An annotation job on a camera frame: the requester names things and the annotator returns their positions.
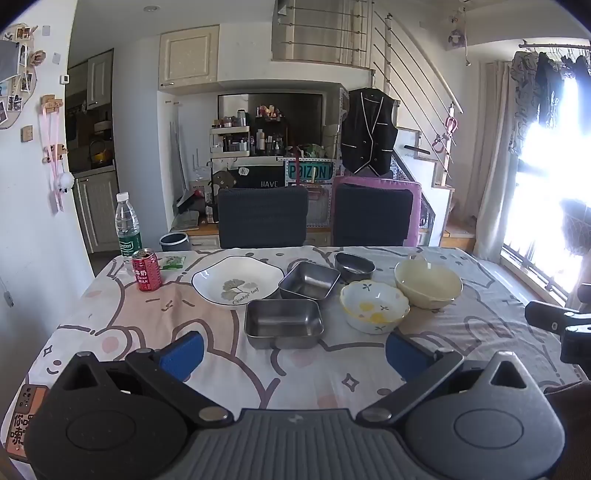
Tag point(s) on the cream kitchen cabinet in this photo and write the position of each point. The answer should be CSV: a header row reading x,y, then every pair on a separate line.
x,y
97,210

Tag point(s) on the white floral bowl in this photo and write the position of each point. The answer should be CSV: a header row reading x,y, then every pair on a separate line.
x,y
374,307

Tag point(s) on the large rectangular steel container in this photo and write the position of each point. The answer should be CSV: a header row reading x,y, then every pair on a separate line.
x,y
282,323

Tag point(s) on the yellow kettle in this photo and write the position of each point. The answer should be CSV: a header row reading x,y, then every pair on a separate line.
x,y
100,154

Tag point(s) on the wooden wall switch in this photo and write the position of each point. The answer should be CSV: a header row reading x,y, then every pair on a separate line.
x,y
27,133

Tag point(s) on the wall photo collage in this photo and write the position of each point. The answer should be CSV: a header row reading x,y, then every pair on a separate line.
x,y
16,83

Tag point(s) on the green sign plate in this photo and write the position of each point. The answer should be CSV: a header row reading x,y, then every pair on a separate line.
x,y
310,170

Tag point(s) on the stair railing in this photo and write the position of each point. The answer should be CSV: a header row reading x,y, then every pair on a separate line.
x,y
415,74

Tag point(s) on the white leaf print plate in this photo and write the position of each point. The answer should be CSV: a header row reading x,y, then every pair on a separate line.
x,y
238,281

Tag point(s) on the clear plastic water bottle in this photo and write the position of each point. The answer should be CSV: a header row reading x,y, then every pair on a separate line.
x,y
128,226

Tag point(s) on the hanging clothes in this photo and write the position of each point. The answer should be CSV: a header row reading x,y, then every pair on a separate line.
x,y
542,87

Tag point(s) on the bear print tablecloth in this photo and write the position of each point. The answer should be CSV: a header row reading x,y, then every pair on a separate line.
x,y
152,318

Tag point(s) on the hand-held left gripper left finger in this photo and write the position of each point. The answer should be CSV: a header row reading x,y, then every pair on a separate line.
x,y
184,355

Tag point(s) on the cream upper cabinet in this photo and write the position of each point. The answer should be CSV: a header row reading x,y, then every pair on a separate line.
x,y
189,57

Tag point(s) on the wall mirror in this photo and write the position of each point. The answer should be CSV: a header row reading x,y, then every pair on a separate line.
x,y
272,115

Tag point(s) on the grey bucket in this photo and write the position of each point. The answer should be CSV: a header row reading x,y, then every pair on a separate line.
x,y
174,242

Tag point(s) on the white router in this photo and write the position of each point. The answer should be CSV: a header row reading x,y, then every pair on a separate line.
x,y
201,168

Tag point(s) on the beige curtain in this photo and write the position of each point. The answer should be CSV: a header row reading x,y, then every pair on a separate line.
x,y
491,161

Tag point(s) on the green snack packet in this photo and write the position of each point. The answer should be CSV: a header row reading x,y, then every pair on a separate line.
x,y
172,263

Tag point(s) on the white cosmetics rack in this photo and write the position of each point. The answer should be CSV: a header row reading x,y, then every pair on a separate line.
x,y
231,141

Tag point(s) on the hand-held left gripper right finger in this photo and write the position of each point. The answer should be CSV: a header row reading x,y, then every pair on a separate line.
x,y
406,357

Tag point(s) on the pink cushion board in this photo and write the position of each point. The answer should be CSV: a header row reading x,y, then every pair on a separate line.
x,y
416,207

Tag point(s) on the oval steel bowl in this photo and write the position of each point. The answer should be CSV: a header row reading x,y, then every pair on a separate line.
x,y
354,266

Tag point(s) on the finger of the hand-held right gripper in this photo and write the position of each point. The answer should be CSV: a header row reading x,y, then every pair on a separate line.
x,y
554,317
577,344

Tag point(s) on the pink ribbon with pompom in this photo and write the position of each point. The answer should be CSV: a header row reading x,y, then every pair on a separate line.
x,y
57,157

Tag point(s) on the red drink can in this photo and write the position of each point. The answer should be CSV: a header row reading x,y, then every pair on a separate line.
x,y
147,272

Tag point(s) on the black vest with white trim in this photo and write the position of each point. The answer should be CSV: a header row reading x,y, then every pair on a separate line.
x,y
369,134

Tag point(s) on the small square steel container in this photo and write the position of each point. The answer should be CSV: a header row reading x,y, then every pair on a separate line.
x,y
308,280

